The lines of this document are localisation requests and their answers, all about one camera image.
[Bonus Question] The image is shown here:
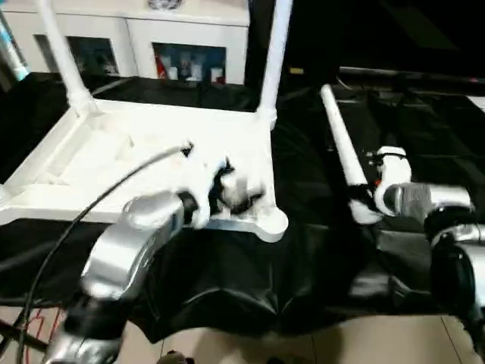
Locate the white plastic table leg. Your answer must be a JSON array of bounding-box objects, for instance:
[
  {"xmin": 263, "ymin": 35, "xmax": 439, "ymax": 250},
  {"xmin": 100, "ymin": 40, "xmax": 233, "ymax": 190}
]
[
  {"xmin": 255, "ymin": 0, "xmax": 294, "ymax": 128},
  {"xmin": 320, "ymin": 85, "xmax": 385, "ymax": 226},
  {"xmin": 36, "ymin": 0, "xmax": 98, "ymax": 116}
]

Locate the white plastic table top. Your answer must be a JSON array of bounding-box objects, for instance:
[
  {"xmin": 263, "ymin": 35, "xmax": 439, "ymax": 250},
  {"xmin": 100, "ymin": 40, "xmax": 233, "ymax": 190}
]
[{"xmin": 0, "ymin": 100, "xmax": 289, "ymax": 243}]

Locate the black plastic mat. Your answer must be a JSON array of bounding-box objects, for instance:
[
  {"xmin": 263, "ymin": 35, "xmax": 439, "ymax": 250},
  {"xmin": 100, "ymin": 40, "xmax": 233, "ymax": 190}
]
[{"xmin": 0, "ymin": 72, "xmax": 485, "ymax": 342}]

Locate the silver metal bar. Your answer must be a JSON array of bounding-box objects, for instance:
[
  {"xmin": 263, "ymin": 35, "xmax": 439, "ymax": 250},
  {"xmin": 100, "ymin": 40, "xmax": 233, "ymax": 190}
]
[{"xmin": 337, "ymin": 66, "xmax": 485, "ymax": 83}]

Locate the large black screen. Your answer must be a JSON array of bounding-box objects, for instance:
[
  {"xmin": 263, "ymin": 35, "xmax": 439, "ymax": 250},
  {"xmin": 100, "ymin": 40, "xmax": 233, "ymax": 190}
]
[{"xmin": 246, "ymin": 0, "xmax": 485, "ymax": 80}]

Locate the white glass-door cabinet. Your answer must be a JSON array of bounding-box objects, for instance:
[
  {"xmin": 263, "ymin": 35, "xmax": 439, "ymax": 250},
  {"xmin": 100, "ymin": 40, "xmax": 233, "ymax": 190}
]
[{"xmin": 0, "ymin": 0, "xmax": 251, "ymax": 86}]

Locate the dark crumpled bundle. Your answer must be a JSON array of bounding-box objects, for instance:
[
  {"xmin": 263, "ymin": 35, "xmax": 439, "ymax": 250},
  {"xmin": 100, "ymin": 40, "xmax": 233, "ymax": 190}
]
[{"xmin": 148, "ymin": 0, "xmax": 184, "ymax": 10}]

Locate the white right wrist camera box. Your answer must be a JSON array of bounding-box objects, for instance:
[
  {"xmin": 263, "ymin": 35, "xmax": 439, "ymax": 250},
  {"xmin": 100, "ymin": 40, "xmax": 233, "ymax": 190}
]
[{"xmin": 370, "ymin": 146, "xmax": 415, "ymax": 215}]

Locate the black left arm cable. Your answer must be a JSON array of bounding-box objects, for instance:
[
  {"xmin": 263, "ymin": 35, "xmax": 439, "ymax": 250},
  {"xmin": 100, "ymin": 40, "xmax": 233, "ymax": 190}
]
[{"xmin": 14, "ymin": 143, "xmax": 195, "ymax": 364}]

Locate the red wire clothes hanger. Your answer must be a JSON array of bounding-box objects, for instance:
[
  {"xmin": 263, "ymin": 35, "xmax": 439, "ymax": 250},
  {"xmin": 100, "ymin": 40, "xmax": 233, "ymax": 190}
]
[{"xmin": 17, "ymin": 307, "xmax": 63, "ymax": 363}]

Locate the black folding table frame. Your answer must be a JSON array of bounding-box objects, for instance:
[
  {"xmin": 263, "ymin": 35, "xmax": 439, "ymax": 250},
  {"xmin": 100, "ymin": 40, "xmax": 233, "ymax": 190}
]
[{"xmin": 0, "ymin": 307, "xmax": 54, "ymax": 357}]

